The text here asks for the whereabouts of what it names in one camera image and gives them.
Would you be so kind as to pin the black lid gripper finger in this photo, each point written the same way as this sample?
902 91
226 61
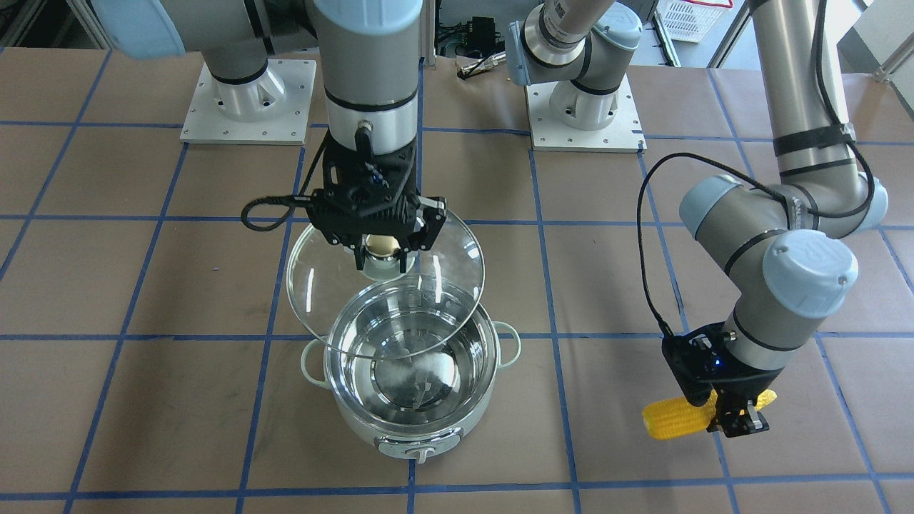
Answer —
407 260
359 255

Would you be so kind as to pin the black corn gripper finger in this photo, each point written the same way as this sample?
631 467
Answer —
751 421
726 416

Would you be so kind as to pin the black gripper body at corn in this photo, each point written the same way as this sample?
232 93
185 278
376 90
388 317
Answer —
747 386

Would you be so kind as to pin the black gripper body at lid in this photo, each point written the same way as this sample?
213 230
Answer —
431 227

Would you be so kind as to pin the yellow corn cob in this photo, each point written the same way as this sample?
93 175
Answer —
671 418

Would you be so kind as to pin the glass pot lid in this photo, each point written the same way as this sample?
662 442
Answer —
385 285

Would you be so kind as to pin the silver robot arm holding lid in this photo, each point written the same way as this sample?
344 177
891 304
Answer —
369 59

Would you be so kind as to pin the silver robot arm holding corn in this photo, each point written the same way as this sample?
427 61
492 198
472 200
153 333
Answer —
782 244

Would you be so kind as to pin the pale green cooking pot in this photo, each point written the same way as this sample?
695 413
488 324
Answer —
421 406

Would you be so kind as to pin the brown gridded table mat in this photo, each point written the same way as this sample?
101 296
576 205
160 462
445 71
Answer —
151 359

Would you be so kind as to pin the white plastic basket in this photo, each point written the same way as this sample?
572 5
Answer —
690 21

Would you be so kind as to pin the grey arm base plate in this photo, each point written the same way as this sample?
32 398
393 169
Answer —
272 109

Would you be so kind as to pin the second grey arm base plate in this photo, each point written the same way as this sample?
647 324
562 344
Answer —
565 119

